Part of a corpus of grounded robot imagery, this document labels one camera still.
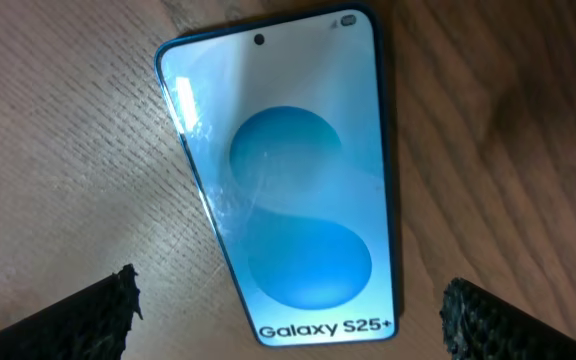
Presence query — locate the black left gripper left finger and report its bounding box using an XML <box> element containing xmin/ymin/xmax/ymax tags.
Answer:
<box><xmin>0</xmin><ymin>264</ymin><xmax>141</xmax><ymax>360</ymax></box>

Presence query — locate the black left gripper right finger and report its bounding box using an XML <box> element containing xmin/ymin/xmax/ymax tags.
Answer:
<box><xmin>439</xmin><ymin>278</ymin><xmax>576</xmax><ymax>360</ymax></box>

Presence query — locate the blue Galaxy smartphone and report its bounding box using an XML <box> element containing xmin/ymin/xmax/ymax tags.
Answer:
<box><xmin>154</xmin><ymin>3</ymin><xmax>400</xmax><ymax>347</ymax></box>

